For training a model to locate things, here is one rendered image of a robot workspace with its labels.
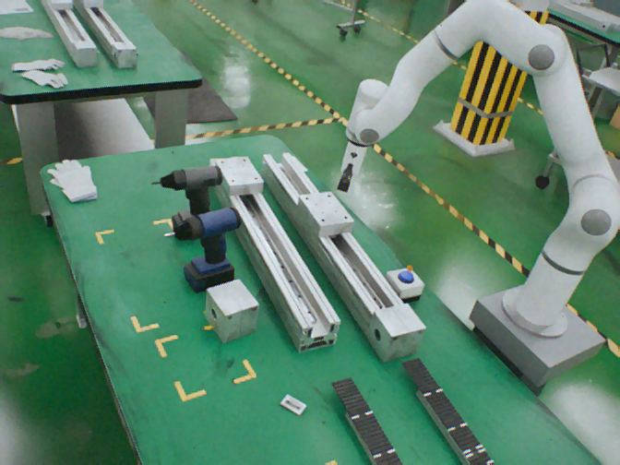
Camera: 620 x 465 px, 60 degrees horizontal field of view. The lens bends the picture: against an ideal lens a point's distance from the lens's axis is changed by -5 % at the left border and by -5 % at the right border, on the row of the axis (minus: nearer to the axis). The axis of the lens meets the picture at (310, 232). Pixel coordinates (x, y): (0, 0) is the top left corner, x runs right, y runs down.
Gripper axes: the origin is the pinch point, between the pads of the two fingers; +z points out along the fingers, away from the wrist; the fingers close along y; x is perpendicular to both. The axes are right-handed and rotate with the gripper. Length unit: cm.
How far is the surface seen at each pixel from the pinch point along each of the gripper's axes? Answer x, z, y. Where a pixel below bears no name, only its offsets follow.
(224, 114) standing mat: 100, 148, 200
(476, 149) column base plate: -87, 134, 239
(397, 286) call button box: -22.7, 10.4, -24.1
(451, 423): -40, 4, -63
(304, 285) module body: 1.5, 9.6, -34.7
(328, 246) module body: -1.5, 10.6, -18.1
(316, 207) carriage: 5.5, 9.5, -5.5
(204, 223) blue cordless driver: 29.3, -2.9, -36.4
